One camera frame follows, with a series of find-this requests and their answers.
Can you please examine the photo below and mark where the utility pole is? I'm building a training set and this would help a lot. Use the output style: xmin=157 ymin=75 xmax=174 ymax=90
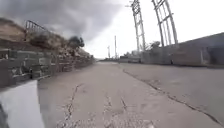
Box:
xmin=114 ymin=35 xmax=118 ymax=60
xmin=107 ymin=45 xmax=112 ymax=60

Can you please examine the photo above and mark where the grey concrete road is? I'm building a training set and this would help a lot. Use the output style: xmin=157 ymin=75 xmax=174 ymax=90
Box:
xmin=36 ymin=61 xmax=224 ymax=128

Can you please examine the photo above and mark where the dark tree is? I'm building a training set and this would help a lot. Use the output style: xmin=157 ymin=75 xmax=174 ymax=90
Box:
xmin=68 ymin=35 xmax=86 ymax=50

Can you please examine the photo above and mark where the lattice pylon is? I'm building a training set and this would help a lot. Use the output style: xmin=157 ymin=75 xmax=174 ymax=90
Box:
xmin=126 ymin=0 xmax=147 ymax=54
xmin=151 ymin=0 xmax=180 ymax=48

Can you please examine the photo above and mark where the dry bushy slope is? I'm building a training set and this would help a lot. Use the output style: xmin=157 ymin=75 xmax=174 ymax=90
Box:
xmin=0 ymin=17 xmax=92 ymax=58

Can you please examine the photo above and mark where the metal railing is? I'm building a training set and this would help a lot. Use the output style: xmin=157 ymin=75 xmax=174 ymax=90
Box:
xmin=23 ymin=19 xmax=54 ymax=42

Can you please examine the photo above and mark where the grey concrete wall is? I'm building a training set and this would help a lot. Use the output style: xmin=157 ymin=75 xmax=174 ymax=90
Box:
xmin=118 ymin=31 xmax=224 ymax=66

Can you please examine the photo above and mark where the stone block retaining wall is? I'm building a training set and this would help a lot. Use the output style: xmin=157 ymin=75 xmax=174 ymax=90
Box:
xmin=0 ymin=48 xmax=96 ymax=88

